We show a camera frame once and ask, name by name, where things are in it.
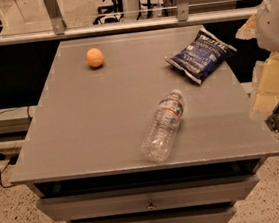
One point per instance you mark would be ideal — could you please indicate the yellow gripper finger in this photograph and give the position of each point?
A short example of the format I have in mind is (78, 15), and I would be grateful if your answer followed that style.
(265, 84)
(247, 30)

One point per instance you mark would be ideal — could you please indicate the clear plastic water bottle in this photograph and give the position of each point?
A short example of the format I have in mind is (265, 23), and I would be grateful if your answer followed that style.
(161, 135)

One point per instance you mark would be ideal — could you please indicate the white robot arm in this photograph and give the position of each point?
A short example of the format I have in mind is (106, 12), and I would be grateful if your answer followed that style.
(264, 27)

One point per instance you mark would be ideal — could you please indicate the blue chip bag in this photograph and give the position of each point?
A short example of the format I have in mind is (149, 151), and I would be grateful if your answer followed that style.
(202, 56)

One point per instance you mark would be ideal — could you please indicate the black office chair base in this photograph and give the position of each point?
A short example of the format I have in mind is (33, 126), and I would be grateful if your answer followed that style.
(109, 11)

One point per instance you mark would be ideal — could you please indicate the orange fruit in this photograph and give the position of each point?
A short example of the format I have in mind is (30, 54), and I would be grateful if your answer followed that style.
(94, 58)

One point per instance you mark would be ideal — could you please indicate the upper drawer knob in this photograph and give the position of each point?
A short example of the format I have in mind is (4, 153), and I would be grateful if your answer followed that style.
(151, 206)

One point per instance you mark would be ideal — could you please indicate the grey drawer cabinet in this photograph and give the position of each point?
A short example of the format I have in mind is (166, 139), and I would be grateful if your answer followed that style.
(120, 136)

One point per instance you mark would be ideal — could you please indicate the metal guard rail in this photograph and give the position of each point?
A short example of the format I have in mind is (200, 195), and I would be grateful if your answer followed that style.
(42, 20)

